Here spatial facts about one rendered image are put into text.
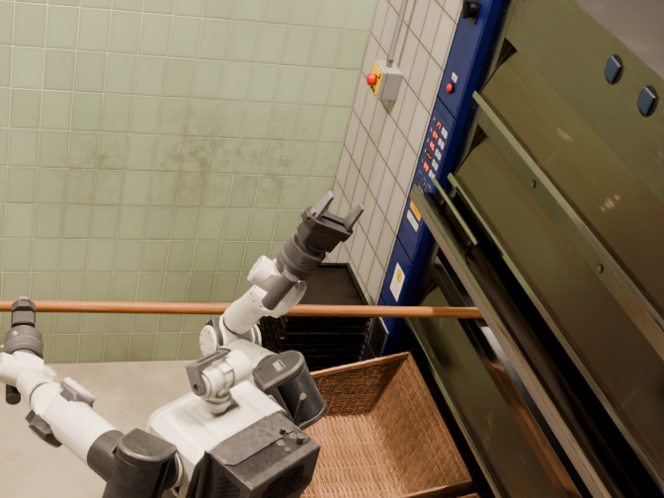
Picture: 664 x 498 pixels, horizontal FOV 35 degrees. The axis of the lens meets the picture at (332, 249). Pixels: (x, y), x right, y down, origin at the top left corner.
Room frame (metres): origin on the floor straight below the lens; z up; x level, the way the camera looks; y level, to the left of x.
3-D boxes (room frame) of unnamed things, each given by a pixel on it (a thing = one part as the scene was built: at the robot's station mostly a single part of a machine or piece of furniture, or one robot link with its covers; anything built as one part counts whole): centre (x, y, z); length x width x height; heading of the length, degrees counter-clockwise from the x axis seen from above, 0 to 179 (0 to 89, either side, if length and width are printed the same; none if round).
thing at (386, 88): (3.26, -0.04, 1.46); 0.10 x 0.07 x 0.10; 24
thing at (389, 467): (2.32, -0.21, 0.72); 0.56 x 0.49 x 0.28; 23
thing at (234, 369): (1.62, 0.15, 1.46); 0.10 x 0.07 x 0.09; 146
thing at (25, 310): (1.91, 0.66, 1.19); 0.12 x 0.10 x 0.13; 21
